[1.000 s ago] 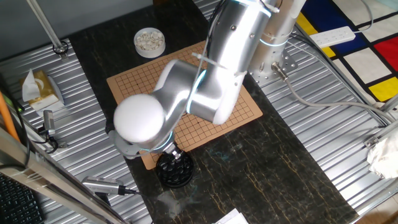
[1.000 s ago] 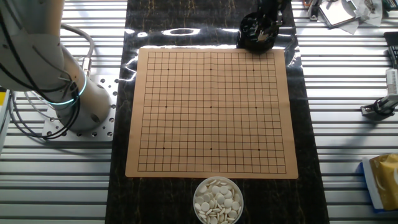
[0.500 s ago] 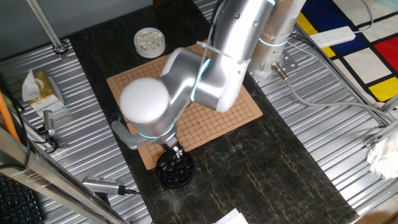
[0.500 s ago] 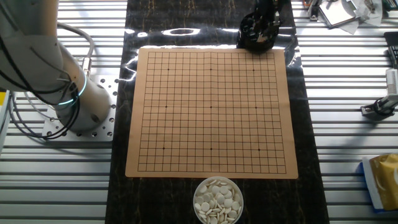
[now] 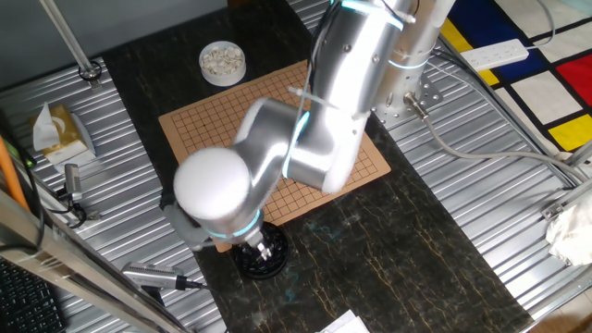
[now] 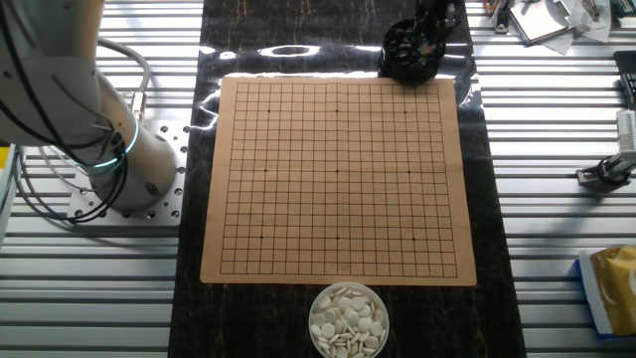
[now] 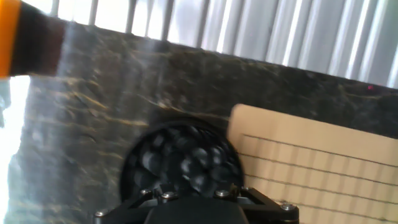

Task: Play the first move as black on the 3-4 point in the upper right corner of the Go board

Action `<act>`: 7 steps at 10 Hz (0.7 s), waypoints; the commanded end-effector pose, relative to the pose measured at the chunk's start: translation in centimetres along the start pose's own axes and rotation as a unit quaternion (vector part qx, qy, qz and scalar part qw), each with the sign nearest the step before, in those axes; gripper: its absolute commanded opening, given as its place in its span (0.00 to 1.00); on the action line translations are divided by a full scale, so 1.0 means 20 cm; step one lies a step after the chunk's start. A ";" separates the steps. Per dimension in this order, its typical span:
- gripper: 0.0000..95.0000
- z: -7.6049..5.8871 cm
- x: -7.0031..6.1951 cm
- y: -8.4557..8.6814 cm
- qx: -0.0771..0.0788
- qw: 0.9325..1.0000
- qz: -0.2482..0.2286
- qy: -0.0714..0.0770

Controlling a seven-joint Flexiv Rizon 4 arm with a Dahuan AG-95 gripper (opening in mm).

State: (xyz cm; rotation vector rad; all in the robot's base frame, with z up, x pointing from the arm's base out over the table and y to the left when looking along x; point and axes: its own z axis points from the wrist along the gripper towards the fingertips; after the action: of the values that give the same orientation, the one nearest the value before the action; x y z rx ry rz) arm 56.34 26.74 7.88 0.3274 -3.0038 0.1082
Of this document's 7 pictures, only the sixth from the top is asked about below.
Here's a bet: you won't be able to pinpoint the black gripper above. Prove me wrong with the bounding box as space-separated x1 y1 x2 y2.
414 0 461 57

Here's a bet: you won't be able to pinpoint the tan go board mat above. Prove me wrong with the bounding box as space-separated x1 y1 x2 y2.
200 75 478 287

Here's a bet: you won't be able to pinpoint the black bowl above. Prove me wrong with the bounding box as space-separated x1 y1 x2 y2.
378 18 447 85

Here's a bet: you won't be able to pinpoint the silver flat tablet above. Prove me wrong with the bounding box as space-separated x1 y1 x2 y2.
506 0 572 46

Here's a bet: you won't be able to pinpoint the crumpled white paper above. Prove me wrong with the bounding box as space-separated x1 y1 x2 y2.
541 0 613 57

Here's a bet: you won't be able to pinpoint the black keypad device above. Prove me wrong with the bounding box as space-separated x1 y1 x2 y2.
612 49 636 110

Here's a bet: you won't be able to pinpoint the white ribbed device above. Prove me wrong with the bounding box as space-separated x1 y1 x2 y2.
615 108 636 153

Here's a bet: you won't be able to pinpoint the black marble pattern mat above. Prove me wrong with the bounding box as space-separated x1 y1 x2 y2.
167 0 528 358

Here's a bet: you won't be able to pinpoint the yellow and blue box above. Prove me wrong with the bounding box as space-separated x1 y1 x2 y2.
575 248 636 342

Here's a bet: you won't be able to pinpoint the yellow foil packet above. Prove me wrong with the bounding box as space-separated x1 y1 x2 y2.
589 245 636 338

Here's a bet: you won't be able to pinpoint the white bowl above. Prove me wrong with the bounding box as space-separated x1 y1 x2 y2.
307 281 392 358

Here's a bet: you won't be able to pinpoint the yellow topped white box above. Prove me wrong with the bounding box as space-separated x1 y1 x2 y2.
0 143 20 248

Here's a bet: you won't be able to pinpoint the metal bracket with orange wire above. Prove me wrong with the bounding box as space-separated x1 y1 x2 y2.
484 0 514 35

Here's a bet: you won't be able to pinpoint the metal camera clamp mount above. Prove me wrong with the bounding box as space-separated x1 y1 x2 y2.
575 148 636 193

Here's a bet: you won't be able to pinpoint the thick grey hose cable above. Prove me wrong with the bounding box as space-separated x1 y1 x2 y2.
96 38 153 124

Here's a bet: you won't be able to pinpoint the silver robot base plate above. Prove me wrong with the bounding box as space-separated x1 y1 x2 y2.
67 118 189 228

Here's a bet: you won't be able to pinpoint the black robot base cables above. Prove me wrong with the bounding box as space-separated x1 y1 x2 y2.
0 0 131 225

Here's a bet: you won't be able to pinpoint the thin grey cable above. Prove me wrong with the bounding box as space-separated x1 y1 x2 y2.
13 146 100 224

